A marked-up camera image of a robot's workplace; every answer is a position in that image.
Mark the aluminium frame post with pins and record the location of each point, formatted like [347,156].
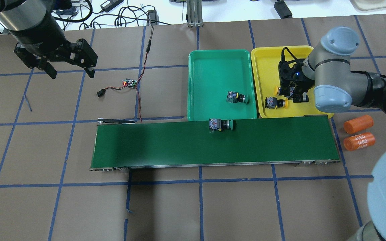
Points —
[194,13]

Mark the yellow plastic tray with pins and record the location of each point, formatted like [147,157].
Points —
[266,77]

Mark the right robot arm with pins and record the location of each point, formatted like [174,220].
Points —
[336,88]

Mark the yellow push button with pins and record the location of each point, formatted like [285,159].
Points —
[286,92]
[274,103]

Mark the green push button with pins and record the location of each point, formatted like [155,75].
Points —
[216,124]
[236,97]

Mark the green plastic tray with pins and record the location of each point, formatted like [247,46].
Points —
[212,73]

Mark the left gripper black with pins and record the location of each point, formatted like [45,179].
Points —
[40,34]

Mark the black power adapter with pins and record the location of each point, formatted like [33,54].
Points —
[109,5]

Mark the orange cylinder marked 4680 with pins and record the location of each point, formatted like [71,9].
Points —
[359,141]

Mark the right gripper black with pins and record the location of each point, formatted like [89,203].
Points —
[301,85]

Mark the motor controller board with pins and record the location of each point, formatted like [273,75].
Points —
[129,83]

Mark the plain orange cylinder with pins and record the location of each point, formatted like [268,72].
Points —
[358,124]

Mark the beige tray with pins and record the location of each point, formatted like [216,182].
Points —
[366,5]

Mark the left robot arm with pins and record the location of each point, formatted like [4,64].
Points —
[24,14]

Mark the green conveyor belt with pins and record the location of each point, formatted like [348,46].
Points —
[301,139]

